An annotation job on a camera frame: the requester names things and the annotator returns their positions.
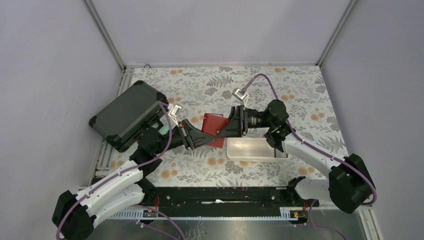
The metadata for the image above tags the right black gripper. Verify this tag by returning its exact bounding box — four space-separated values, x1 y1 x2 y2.
214 105 274 138

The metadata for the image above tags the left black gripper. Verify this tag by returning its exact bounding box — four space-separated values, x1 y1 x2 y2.
154 119 216 155

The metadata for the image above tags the red card holder wallet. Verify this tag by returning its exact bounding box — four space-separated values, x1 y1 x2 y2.
201 113 229 149

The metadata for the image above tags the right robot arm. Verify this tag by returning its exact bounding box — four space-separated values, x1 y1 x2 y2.
217 99 377 214

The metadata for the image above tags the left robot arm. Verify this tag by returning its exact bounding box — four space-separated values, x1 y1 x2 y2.
52 119 216 240

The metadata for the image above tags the white plastic tray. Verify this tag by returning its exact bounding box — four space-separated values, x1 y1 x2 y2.
226 137 290 163

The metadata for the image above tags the mint green tube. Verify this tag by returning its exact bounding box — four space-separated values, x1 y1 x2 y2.
158 124 170 136

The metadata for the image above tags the floral table mat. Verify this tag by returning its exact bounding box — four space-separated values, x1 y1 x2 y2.
132 66 348 187

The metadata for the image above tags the black hard case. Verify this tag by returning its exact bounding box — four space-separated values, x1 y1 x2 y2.
88 80 169 153

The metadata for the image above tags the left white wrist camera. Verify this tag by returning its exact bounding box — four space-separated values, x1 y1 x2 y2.
167 103 183 125

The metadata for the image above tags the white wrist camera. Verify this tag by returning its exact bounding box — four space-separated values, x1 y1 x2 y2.
167 103 183 125
232 88 249 107

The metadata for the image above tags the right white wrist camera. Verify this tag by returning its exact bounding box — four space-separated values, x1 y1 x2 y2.
232 88 249 107

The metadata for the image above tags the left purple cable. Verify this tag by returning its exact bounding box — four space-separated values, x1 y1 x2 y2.
55 100 186 240

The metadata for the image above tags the purple cable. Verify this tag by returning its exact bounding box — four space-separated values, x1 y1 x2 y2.
55 100 186 240
241 73 379 240

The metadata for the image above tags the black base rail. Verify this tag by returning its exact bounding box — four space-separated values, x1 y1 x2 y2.
99 186 369 222

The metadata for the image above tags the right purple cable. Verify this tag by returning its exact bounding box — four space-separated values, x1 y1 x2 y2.
241 73 379 240

